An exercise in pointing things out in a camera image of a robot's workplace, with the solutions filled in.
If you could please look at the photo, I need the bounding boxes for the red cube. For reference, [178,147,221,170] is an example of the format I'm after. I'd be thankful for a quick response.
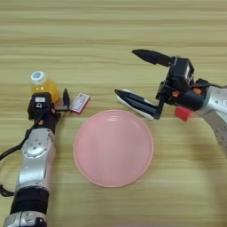
[174,105,194,122]

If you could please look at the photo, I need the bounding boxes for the pink round plate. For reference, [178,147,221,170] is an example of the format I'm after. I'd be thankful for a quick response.
[72,108,155,189]

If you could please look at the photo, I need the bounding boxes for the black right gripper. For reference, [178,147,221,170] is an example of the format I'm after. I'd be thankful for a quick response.
[113,48,208,121]

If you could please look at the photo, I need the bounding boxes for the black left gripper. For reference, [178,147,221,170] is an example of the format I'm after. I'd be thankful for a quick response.
[27,87,71,135]

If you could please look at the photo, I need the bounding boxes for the red and white card box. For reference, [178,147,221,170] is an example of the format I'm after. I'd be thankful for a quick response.
[68,92,92,115]

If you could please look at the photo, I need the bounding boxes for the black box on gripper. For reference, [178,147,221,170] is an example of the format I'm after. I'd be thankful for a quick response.
[168,57,196,92]
[28,91,54,116]

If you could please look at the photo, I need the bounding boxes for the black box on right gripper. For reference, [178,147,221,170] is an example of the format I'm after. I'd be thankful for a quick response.
[168,57,196,92]

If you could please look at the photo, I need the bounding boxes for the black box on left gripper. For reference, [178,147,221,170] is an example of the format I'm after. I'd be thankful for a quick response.
[28,91,54,116]

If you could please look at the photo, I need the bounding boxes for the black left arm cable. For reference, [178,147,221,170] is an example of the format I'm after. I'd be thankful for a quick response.
[0,129,34,198]

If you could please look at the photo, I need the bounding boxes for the orange juice bottle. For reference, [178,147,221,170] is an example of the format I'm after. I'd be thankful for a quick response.
[29,70,62,105]

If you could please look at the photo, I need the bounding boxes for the white remote control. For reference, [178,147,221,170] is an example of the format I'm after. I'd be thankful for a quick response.
[114,88,156,121]

